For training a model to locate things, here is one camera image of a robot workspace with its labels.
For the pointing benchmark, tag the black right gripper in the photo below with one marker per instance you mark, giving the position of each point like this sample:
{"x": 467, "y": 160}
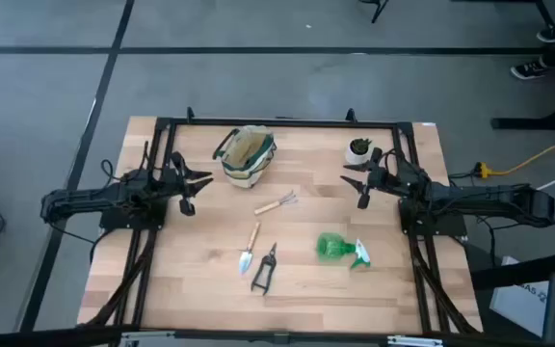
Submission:
{"x": 383, "y": 178}

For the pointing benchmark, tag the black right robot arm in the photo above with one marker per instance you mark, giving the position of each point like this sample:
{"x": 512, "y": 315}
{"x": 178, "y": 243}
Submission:
{"x": 489, "y": 197}

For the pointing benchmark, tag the beige green gardening bag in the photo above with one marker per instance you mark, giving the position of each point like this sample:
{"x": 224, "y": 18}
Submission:
{"x": 248, "y": 173}

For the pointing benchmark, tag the silver metal bracket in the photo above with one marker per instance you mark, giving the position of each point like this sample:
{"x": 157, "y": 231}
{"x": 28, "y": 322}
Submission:
{"x": 414, "y": 341}
{"x": 147, "y": 338}

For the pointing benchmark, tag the black chair leg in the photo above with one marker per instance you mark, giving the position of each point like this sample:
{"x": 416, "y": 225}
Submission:
{"x": 379, "y": 10}

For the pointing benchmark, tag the green plastic spray bottle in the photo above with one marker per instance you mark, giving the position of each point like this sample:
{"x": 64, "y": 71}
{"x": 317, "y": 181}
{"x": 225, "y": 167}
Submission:
{"x": 333, "y": 248}

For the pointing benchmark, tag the white cardboard box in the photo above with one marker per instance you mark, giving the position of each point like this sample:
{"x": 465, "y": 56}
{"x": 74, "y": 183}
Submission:
{"x": 518, "y": 301}

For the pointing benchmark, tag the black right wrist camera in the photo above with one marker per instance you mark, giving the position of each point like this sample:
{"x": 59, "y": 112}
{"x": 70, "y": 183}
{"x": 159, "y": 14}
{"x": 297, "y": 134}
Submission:
{"x": 363, "y": 201}

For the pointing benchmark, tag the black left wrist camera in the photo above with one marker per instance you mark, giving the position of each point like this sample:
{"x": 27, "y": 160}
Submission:
{"x": 187, "y": 207}

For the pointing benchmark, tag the black pruning shears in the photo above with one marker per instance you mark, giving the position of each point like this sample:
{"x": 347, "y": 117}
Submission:
{"x": 269, "y": 260}

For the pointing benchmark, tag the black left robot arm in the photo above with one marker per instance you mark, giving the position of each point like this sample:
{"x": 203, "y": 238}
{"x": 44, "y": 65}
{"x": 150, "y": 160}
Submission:
{"x": 89, "y": 197}

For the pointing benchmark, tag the black desk base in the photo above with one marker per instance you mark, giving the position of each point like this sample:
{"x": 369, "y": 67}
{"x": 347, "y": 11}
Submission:
{"x": 537, "y": 124}

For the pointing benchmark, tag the succulent in white pot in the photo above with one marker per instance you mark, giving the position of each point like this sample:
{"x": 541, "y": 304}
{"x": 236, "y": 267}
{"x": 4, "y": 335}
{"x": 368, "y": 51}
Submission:
{"x": 354, "y": 156}

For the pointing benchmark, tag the person's shoe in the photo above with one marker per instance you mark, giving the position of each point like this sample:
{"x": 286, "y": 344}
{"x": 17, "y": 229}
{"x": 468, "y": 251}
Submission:
{"x": 553, "y": 34}
{"x": 528, "y": 71}

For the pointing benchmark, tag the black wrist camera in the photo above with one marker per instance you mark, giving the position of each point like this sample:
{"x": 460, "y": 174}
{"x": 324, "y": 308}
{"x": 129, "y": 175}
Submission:
{"x": 187, "y": 207}
{"x": 363, "y": 201}

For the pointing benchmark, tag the black aluminium table frame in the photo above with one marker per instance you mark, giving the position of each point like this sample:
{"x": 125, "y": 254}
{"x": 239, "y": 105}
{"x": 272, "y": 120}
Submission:
{"x": 282, "y": 122}

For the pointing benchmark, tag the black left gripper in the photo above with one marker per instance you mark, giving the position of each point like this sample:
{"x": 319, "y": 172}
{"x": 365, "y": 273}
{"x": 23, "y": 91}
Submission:
{"x": 178, "y": 180}

